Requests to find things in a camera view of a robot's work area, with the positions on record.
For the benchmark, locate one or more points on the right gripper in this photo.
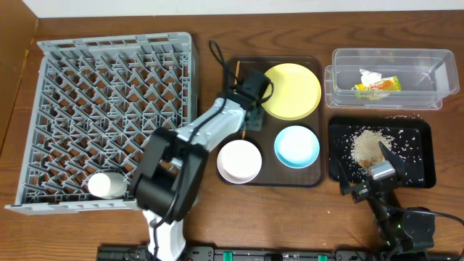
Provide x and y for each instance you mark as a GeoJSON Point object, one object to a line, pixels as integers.
{"type": "Point", "coordinates": [367, 187]}

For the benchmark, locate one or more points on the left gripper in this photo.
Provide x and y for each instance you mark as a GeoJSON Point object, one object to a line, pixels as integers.
{"type": "Point", "coordinates": [254, 118]}

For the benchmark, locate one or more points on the yellow plate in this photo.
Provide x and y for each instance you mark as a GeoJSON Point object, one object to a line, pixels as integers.
{"type": "Point", "coordinates": [295, 91]}

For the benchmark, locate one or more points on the light blue bowl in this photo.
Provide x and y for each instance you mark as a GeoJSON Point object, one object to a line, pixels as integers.
{"type": "Point", "coordinates": [296, 147]}

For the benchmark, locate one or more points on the white pink bowl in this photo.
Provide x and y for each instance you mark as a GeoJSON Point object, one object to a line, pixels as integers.
{"type": "Point", "coordinates": [239, 161]}

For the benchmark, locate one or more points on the green orange snack wrapper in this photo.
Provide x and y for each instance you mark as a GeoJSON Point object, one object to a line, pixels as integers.
{"type": "Point", "coordinates": [380, 86]}

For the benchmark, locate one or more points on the white tissue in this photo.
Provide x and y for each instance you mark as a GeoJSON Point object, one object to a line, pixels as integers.
{"type": "Point", "coordinates": [368, 78]}

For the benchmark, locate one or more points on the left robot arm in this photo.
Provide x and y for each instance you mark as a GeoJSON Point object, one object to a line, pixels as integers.
{"type": "Point", "coordinates": [166, 181]}

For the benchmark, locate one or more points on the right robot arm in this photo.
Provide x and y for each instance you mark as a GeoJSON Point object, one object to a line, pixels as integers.
{"type": "Point", "coordinates": [404, 229]}

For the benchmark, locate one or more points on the black waste tray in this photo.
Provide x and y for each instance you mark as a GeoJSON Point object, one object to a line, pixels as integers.
{"type": "Point", "coordinates": [422, 126]}

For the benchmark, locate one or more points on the grey dishwasher rack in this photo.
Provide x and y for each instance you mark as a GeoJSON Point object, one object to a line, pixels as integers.
{"type": "Point", "coordinates": [97, 101]}

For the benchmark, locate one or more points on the food scraps pile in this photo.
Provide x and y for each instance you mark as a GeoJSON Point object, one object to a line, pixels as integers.
{"type": "Point", "coordinates": [357, 149]}

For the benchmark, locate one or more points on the dark brown serving tray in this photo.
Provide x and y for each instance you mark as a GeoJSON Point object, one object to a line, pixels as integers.
{"type": "Point", "coordinates": [273, 172]}

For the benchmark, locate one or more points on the clear plastic bin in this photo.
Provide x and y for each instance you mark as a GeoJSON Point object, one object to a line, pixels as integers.
{"type": "Point", "coordinates": [426, 77]}

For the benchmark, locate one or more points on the white cup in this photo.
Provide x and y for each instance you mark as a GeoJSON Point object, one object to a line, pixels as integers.
{"type": "Point", "coordinates": [107, 185]}

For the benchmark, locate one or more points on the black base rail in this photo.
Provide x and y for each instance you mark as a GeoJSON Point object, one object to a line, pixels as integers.
{"type": "Point", "coordinates": [208, 253]}

